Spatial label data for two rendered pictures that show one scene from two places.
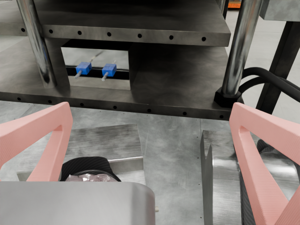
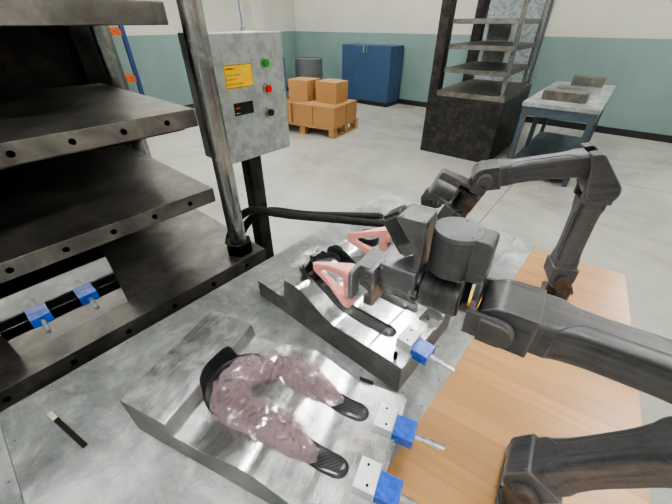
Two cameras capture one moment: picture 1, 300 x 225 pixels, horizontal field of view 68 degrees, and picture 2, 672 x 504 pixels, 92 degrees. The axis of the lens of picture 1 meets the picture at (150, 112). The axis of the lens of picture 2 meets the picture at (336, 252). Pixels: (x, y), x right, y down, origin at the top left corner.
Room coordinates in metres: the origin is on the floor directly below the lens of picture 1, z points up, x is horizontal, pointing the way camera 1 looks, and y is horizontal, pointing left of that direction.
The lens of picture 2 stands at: (-0.13, 0.35, 1.50)
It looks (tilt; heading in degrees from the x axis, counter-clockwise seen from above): 35 degrees down; 303
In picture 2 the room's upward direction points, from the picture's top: straight up
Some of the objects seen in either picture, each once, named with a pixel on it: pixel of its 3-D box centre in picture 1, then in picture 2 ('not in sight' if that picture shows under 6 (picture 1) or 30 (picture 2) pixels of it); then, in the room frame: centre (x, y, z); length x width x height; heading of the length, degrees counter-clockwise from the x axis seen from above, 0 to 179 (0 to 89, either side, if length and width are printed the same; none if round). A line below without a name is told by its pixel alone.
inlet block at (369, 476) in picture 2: not in sight; (393, 494); (-0.10, 0.13, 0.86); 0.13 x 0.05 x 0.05; 9
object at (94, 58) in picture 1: (113, 47); (39, 267); (1.08, 0.18, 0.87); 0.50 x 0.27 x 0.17; 172
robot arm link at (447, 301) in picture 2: not in sight; (442, 286); (-0.07, 0.00, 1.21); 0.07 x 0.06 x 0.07; 0
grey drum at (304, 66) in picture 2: not in sight; (309, 82); (4.58, -5.86, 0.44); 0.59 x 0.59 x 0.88
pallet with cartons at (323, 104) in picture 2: not in sight; (315, 104); (3.32, -4.33, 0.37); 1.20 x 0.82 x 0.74; 3
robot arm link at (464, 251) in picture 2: not in sight; (475, 277); (-0.11, 0.00, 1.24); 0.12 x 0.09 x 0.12; 0
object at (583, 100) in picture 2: not in sight; (563, 122); (-0.19, -4.80, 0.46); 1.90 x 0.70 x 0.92; 85
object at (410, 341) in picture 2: not in sight; (426, 353); (-0.05, -0.15, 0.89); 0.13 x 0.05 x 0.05; 172
